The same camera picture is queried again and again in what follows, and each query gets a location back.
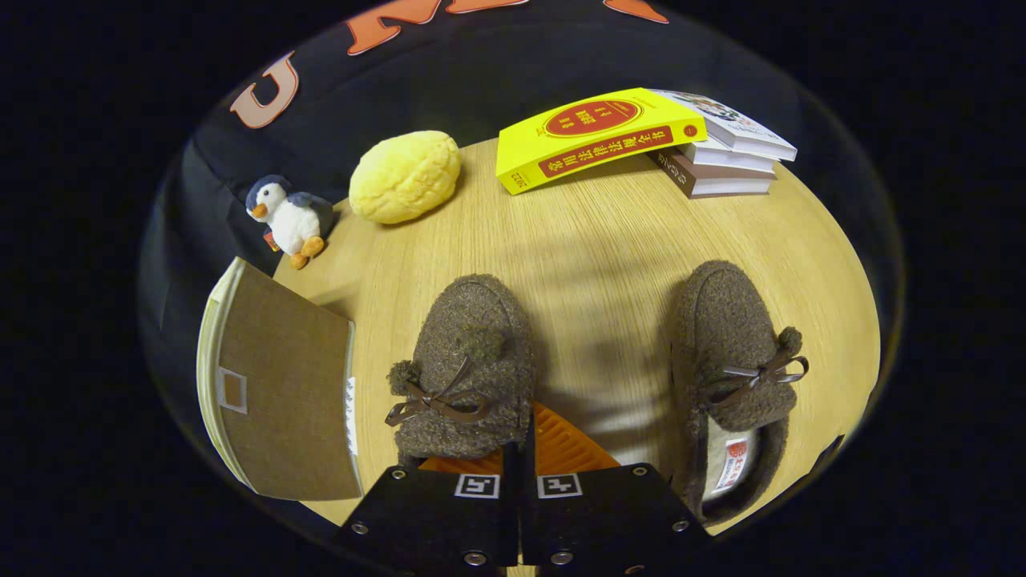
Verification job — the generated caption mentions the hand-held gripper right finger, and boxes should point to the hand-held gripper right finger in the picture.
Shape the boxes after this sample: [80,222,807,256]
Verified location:
[521,403,714,574]

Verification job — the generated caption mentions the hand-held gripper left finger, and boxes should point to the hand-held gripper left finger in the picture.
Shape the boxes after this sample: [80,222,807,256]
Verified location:
[333,437,520,574]

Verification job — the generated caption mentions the brown fuzzy shoe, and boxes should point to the brown fuzzy shoe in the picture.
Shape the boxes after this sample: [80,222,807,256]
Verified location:
[669,260,810,526]
[385,274,538,466]

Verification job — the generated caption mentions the plush penguin toy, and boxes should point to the plush penguin toy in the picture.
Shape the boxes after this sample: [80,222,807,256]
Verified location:
[244,175,336,271]

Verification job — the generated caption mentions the yellow bread-shaped soft toy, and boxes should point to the yellow bread-shaped soft toy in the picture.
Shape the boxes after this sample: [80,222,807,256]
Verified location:
[349,130,463,225]

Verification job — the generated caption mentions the brown book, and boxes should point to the brown book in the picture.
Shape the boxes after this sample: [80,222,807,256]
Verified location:
[648,147,774,200]

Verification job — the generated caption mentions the yellow book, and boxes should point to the yellow book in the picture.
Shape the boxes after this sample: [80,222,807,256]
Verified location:
[495,87,709,196]

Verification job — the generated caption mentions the white illustrated book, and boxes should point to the white illustrated book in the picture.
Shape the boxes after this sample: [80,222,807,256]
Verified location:
[651,88,798,163]

